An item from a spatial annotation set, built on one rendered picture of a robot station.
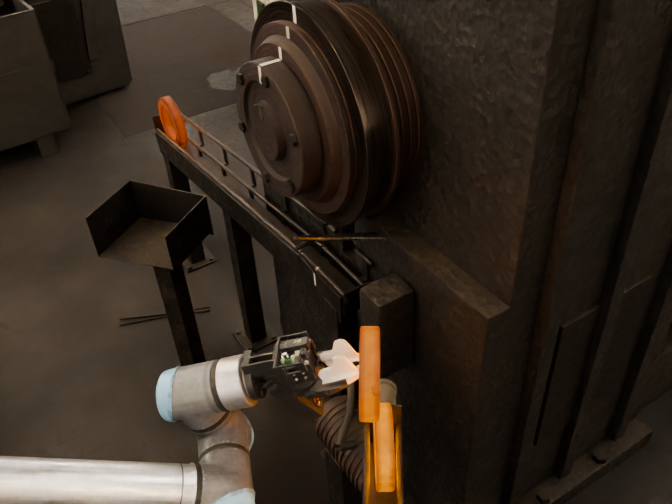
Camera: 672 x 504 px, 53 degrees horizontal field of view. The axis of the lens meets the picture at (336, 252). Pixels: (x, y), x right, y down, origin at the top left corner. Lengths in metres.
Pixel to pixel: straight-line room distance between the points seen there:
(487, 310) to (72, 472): 0.77
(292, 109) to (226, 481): 0.66
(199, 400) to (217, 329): 1.40
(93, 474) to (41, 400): 1.40
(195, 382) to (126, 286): 1.71
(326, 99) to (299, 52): 0.11
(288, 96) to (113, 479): 0.71
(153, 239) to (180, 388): 0.91
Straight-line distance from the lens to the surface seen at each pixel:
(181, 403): 1.19
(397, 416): 1.36
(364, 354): 1.07
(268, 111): 1.34
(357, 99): 1.21
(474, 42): 1.17
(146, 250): 1.99
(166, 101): 2.49
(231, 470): 1.20
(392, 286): 1.46
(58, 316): 2.82
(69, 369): 2.60
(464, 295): 1.34
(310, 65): 1.28
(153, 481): 1.16
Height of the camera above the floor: 1.77
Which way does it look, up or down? 39 degrees down
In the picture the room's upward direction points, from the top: 3 degrees counter-clockwise
